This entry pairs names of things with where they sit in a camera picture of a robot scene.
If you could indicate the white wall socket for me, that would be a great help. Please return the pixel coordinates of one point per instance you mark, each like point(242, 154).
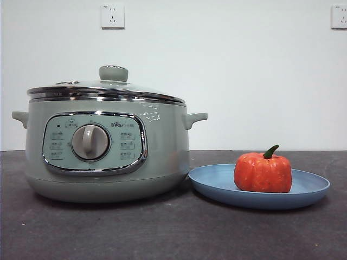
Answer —
point(340, 16)
point(113, 16)

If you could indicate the blue round plate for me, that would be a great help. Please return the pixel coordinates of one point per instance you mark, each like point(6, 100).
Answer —
point(214, 181)

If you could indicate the orange toy pumpkin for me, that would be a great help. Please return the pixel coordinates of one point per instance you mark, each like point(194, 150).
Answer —
point(260, 173)

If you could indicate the glass lid with green knob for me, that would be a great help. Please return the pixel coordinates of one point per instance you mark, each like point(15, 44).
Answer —
point(114, 73)

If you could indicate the pale green electric steamer pot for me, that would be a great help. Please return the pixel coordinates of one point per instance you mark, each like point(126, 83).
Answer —
point(168, 151)

